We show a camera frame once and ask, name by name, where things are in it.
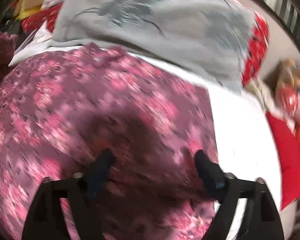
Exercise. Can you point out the fluffy maroon cloth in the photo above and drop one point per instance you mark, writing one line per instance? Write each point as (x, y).
(1, 55)

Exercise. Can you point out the striped dark headboard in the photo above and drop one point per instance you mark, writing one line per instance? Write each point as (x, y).
(282, 2)

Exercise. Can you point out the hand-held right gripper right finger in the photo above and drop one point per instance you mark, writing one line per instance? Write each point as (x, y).
(212, 177)

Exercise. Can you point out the pink floral garment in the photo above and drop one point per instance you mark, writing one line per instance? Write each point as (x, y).
(90, 92)

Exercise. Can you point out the plain red cloth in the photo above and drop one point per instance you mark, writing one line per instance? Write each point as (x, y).
(287, 155)

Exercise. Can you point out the grey floral pillow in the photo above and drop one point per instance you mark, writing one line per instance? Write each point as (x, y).
(165, 30)

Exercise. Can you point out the white textured bed cover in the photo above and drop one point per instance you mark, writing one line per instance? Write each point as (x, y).
(240, 130)

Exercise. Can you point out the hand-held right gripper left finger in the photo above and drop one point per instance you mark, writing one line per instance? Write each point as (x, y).
(100, 172)

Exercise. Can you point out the red patterned bag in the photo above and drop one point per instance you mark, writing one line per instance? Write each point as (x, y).
(290, 97)

